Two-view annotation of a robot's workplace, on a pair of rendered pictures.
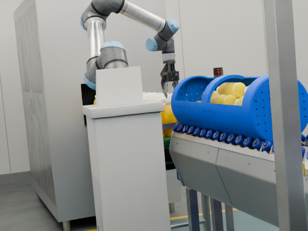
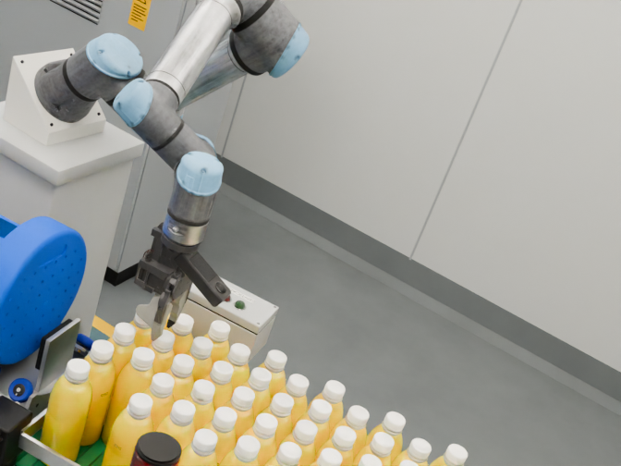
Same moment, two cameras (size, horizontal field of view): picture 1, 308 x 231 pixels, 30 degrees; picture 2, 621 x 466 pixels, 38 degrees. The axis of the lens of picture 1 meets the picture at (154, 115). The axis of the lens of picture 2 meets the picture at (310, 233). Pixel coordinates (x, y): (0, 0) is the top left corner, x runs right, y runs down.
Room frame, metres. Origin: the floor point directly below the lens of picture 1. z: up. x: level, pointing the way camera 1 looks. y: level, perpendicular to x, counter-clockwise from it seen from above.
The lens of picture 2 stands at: (4.23, -1.19, 2.13)
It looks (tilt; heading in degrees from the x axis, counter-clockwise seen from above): 27 degrees down; 122
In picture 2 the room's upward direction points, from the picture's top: 20 degrees clockwise
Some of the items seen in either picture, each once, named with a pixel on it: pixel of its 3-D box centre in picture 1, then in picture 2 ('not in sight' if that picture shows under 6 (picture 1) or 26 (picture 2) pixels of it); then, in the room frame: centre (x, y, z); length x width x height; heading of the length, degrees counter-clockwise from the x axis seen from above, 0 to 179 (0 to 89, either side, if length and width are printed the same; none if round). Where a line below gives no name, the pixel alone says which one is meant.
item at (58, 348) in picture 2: not in sight; (54, 352); (3.17, -0.21, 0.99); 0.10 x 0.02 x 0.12; 109
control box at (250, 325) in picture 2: not in sight; (223, 313); (3.27, 0.13, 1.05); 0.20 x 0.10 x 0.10; 19
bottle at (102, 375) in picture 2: not in sight; (91, 394); (3.30, -0.23, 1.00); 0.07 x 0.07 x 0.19
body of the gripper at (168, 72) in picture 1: (170, 71); (170, 262); (3.30, -0.12, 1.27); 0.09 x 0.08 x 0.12; 19
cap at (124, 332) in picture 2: not in sight; (124, 334); (3.28, -0.16, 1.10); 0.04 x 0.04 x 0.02
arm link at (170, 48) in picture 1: (167, 43); (196, 187); (3.31, -0.11, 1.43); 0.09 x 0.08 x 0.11; 138
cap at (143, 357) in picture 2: not in sight; (142, 359); (3.35, -0.17, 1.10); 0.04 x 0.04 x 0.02
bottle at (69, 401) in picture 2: not in sight; (66, 414); (3.33, -0.30, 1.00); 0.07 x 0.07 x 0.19
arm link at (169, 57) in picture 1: (169, 57); (184, 226); (3.31, -0.12, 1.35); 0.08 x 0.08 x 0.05
